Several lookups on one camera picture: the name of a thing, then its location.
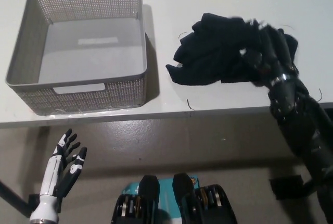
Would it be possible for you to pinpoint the black ribbed robot body block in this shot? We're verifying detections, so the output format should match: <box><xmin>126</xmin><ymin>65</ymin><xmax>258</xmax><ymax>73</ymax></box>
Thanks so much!
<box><xmin>111</xmin><ymin>175</ymin><xmax>160</xmax><ymax>224</ymax></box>
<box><xmin>172</xmin><ymin>172</ymin><xmax>238</xmax><ymax>224</ymax></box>

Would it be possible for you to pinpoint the grey perforated plastic basket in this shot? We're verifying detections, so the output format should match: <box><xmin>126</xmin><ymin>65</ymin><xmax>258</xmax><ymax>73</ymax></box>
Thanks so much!
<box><xmin>5</xmin><ymin>0</ymin><xmax>149</xmax><ymax>116</ymax></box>

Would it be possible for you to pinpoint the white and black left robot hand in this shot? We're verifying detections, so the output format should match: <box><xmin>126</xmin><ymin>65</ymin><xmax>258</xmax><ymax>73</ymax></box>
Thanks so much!
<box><xmin>38</xmin><ymin>128</ymin><xmax>88</xmax><ymax>199</ymax></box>

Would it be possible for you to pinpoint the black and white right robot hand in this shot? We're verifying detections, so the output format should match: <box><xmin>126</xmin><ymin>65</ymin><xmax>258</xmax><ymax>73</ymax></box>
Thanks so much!
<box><xmin>242</xmin><ymin>19</ymin><xmax>298</xmax><ymax>86</ymax></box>

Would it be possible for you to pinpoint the black t-shirt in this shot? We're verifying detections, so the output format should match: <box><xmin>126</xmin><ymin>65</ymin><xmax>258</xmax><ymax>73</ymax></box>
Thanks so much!
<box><xmin>165</xmin><ymin>13</ymin><xmax>300</xmax><ymax>88</ymax></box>

